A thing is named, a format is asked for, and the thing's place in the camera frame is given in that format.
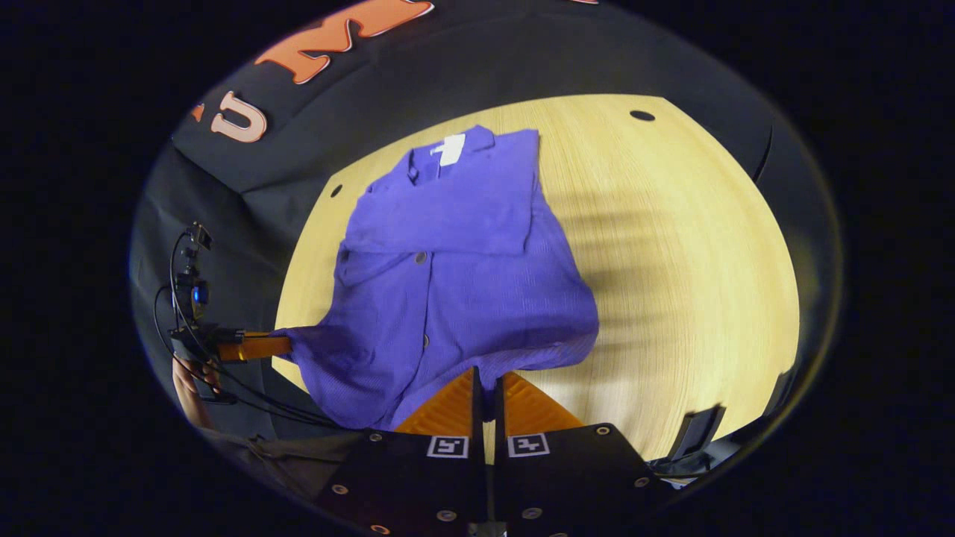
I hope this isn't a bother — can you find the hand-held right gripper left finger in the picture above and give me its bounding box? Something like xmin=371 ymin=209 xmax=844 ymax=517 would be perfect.
xmin=313 ymin=365 xmax=489 ymax=537

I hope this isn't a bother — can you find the purple button shirt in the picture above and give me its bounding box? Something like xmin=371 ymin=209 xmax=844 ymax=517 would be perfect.
xmin=272 ymin=125 xmax=600 ymax=432

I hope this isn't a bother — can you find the black backdrop cloth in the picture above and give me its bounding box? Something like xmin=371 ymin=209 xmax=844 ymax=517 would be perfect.
xmin=131 ymin=0 xmax=844 ymax=493

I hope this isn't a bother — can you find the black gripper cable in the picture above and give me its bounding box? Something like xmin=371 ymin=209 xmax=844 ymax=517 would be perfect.
xmin=153 ymin=227 xmax=344 ymax=430
xmin=170 ymin=231 xmax=340 ymax=427

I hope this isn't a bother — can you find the dark cloth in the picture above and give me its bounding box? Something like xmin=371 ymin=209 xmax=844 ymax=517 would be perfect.
xmin=201 ymin=427 xmax=368 ymax=502

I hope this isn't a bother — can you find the small black stand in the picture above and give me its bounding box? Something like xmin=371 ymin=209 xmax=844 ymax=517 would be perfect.
xmin=668 ymin=405 xmax=726 ymax=465

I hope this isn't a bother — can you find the black backdrop stand pole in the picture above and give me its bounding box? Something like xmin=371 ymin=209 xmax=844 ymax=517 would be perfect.
xmin=752 ymin=125 xmax=774 ymax=185

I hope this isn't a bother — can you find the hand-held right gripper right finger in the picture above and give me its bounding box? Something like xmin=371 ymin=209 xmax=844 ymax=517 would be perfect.
xmin=489 ymin=371 xmax=672 ymax=537

